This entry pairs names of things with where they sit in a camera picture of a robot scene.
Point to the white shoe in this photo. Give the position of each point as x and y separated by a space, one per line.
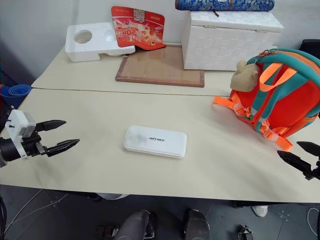
260 211

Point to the beige plush toy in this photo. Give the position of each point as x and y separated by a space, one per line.
243 77

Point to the red snack bag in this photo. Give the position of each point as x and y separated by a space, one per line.
140 30

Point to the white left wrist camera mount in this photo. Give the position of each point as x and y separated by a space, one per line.
18 122

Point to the wooden framed board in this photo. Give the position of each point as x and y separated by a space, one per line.
160 67

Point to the white rectangular case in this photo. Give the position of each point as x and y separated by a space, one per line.
155 141

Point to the dark rounded shape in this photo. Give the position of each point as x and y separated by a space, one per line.
135 225
196 225

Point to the white foam packaging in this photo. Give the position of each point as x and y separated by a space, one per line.
82 50

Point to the blue patterned rolled mat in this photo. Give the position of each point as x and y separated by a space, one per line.
225 5

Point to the black chair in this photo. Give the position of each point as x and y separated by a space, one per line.
311 47

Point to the orange and teal backpack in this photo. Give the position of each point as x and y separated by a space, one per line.
287 105

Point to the white woven storage box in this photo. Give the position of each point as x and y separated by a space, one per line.
225 42

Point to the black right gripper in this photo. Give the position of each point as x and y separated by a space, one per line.
316 171

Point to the blue stacked cups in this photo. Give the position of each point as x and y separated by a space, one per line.
15 93

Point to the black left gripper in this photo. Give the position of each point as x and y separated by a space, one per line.
32 146

